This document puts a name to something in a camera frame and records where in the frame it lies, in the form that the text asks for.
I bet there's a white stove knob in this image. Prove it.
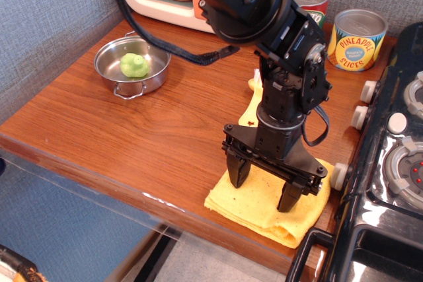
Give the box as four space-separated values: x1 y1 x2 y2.
330 162 349 191
360 81 377 104
351 106 368 131

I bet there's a round white stove button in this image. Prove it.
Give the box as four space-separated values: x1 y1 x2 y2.
387 112 407 134

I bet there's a black oven door handle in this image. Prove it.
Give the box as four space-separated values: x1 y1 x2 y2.
286 227 335 282

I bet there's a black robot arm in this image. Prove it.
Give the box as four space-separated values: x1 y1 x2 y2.
203 0 331 213

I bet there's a yellow toy dish brush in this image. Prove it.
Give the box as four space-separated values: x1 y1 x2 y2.
238 69 263 127

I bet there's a grey front stove burner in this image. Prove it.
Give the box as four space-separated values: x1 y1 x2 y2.
384 137 422 210

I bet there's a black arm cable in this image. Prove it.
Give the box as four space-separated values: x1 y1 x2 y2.
108 0 241 67

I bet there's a grey rear stove burner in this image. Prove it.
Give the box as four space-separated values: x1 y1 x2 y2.
403 71 423 119

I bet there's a middle white stove knob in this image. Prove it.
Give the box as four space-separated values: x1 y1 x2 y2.
351 106 368 131

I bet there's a small steel pot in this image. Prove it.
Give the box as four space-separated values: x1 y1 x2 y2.
94 32 171 100

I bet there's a black toy stove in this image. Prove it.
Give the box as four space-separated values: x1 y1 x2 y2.
286 21 423 282

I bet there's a lower white stove knob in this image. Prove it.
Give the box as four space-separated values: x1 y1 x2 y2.
330 162 349 191

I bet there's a green toy vegetable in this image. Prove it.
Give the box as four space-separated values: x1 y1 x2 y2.
120 53 150 78

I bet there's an upper white stove knob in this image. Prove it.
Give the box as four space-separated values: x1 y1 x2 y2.
360 81 377 104

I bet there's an orange object bottom left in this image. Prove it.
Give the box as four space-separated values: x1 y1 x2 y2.
1 254 46 282

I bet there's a grey stove burner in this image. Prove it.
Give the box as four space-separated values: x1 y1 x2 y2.
403 71 423 119
384 137 422 210

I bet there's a clear acrylic table guard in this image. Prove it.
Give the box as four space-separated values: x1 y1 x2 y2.
1 133 295 273

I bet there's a pineapple slices toy can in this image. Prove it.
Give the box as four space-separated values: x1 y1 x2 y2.
327 9 388 72

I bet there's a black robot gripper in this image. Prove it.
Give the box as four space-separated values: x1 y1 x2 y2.
223 124 328 213

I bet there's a yellow towel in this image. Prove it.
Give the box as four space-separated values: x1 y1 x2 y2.
204 159 334 249

